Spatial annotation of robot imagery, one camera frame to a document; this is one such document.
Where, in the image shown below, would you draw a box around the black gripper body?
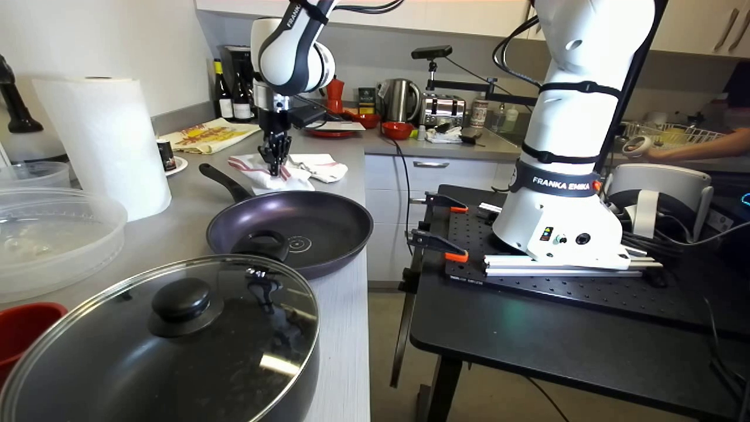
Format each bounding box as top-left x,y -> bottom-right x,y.
255,92 -> 296,147

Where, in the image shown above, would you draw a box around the white red-striped towel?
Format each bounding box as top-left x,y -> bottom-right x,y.
228,150 -> 317,195
288,153 -> 352,188

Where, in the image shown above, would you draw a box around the person bare forearm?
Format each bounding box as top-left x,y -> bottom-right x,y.
645,127 -> 750,165

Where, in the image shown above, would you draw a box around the folded white red-striped towel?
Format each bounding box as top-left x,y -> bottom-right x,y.
288,153 -> 352,188

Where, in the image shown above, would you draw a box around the black frying pan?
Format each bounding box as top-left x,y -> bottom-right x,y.
197,163 -> 376,281

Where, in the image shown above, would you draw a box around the white paper towel roll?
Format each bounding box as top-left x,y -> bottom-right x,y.
30,72 -> 173,225

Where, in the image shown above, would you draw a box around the dark wine bottle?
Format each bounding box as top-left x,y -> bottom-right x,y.
231,72 -> 257,124
212,57 -> 234,122

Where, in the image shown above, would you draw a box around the red flat plate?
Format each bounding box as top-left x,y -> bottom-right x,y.
302,127 -> 362,142

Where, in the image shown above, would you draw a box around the yellow red printed bag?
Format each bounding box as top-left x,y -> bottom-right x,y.
156,115 -> 263,157

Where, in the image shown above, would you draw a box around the red moka pot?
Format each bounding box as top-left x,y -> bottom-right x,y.
326,76 -> 349,119

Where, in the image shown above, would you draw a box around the black coffee machine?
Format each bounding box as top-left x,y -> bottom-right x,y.
223,44 -> 255,81

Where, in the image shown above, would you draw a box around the small white plate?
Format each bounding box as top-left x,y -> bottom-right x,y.
160,153 -> 190,180

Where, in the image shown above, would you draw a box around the small dark jar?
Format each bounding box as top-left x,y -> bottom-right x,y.
156,138 -> 178,174

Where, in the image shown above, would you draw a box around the red bowl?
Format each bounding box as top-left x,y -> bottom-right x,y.
379,119 -> 418,143

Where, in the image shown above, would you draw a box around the white base cabinet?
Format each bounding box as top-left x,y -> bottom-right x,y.
362,150 -> 520,286

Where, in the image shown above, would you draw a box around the steel electric kettle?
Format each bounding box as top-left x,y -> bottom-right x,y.
378,78 -> 424,127

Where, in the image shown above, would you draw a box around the clear plastic container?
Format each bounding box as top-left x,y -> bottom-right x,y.
0,186 -> 129,306

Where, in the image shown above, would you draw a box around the spray bottle with black trigger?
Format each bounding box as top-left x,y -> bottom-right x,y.
0,54 -> 70,165

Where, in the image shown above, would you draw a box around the black pot with glass lid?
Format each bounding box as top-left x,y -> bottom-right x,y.
0,251 -> 323,422

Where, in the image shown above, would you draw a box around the white metal mounting rails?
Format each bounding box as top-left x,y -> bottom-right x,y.
480,251 -> 666,281

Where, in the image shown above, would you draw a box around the red mug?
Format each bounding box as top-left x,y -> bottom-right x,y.
0,301 -> 70,388

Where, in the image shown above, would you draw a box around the black perforated robot table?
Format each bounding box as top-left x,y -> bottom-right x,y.
406,183 -> 750,422

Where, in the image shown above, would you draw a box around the white grey rounded device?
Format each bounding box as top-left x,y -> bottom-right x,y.
605,163 -> 717,241

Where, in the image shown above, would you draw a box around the dish rack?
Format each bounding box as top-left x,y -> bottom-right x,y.
624,115 -> 733,156

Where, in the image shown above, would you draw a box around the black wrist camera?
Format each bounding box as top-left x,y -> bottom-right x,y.
288,97 -> 331,129

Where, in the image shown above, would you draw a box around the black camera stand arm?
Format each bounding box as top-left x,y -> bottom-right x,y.
411,43 -> 535,108

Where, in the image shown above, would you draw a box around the black clamp with orange handle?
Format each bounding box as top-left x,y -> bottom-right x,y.
424,191 -> 501,218
407,231 -> 476,272

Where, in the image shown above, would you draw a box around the white wall cabinets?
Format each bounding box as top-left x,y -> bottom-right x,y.
195,0 -> 750,62

